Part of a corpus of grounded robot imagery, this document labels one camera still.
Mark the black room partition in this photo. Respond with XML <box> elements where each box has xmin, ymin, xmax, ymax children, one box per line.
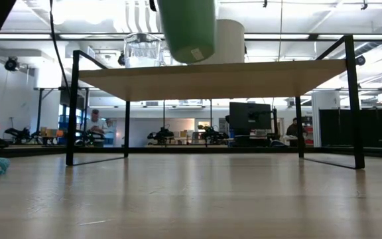
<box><xmin>319</xmin><ymin>99</ymin><xmax>382</xmax><ymax>149</ymax></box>

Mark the person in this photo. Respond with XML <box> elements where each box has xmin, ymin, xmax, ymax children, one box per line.
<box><xmin>285</xmin><ymin>117</ymin><xmax>307</xmax><ymax>147</ymax></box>
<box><xmin>85</xmin><ymin>108</ymin><xmax>109</xmax><ymax>147</ymax></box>

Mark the green plastic cup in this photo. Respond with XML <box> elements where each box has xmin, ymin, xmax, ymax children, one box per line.
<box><xmin>157</xmin><ymin>0</ymin><xmax>217</xmax><ymax>65</ymax></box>

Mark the clear glass pitcher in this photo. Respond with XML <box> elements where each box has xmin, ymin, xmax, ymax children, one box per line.
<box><xmin>123</xmin><ymin>32</ymin><xmax>166</xmax><ymax>69</ymax></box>

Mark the white plastic cup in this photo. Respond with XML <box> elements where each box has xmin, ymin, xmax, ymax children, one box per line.
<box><xmin>196</xmin><ymin>19</ymin><xmax>246</xmax><ymax>66</ymax></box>

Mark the black hanging cable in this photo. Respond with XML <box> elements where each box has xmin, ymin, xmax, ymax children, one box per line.
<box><xmin>48</xmin><ymin>0</ymin><xmax>72</xmax><ymax>99</ymax></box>

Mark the wooden shelf with black frame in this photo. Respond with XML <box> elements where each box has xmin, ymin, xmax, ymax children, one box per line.
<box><xmin>65</xmin><ymin>35</ymin><xmax>366</xmax><ymax>170</ymax></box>

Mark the black monitor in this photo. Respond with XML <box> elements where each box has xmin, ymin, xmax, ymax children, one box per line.
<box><xmin>229</xmin><ymin>102</ymin><xmax>273</xmax><ymax>132</ymax></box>

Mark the white pillar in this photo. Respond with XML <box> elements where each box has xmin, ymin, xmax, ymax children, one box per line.
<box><xmin>311</xmin><ymin>90</ymin><xmax>341</xmax><ymax>148</ymax></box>

